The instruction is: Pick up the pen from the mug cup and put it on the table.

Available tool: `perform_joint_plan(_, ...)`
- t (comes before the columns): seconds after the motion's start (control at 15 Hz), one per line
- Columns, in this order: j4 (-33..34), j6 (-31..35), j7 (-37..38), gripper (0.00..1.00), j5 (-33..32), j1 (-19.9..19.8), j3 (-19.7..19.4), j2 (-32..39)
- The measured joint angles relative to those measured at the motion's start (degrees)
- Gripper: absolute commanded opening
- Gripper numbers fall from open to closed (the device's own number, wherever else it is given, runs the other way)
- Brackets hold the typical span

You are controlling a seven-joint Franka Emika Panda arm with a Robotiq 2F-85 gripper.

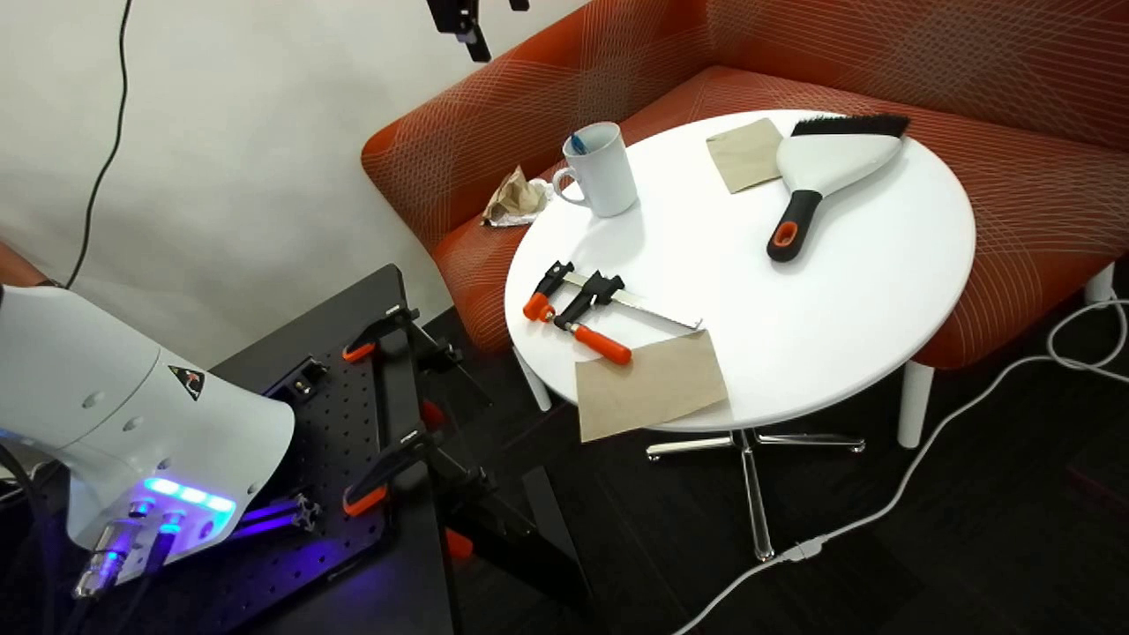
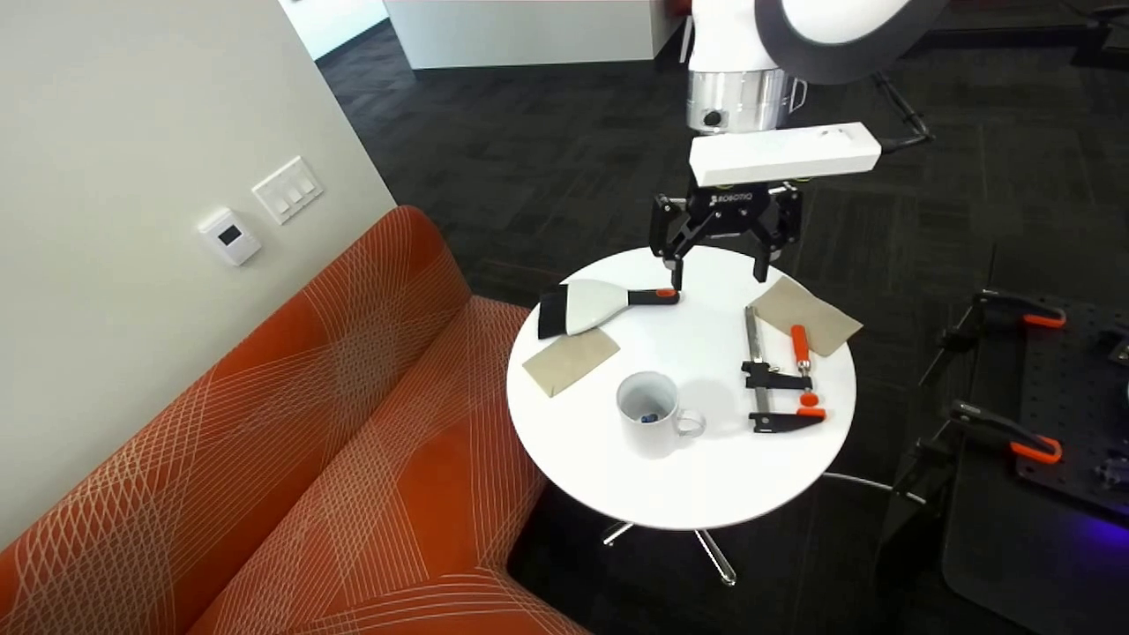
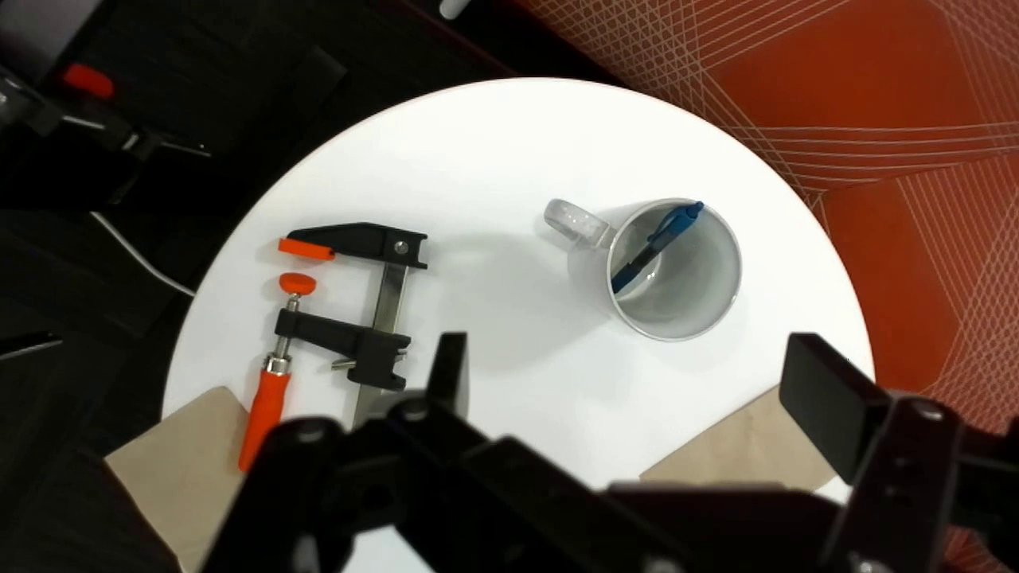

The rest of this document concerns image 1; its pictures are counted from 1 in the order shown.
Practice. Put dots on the blue pen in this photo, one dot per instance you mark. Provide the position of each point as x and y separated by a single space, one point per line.
575 144

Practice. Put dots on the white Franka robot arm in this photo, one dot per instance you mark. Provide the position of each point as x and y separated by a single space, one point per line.
118 400

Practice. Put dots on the white ceramic mug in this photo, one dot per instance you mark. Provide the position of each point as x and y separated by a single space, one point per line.
603 177

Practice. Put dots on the orange patterned sofa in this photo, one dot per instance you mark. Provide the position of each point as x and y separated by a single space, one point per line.
471 144

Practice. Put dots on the crumpled beige cloth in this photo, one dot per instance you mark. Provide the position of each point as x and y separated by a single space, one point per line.
515 198

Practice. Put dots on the large brown sandpaper sheet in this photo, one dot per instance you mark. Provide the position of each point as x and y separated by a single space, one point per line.
652 389

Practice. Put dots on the black tripod stand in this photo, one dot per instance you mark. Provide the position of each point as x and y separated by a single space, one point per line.
507 518

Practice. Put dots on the orange upholstered seat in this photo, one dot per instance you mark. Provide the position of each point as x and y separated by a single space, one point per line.
20 271

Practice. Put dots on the chrome star table base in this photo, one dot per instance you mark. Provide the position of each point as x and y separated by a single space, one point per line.
752 496

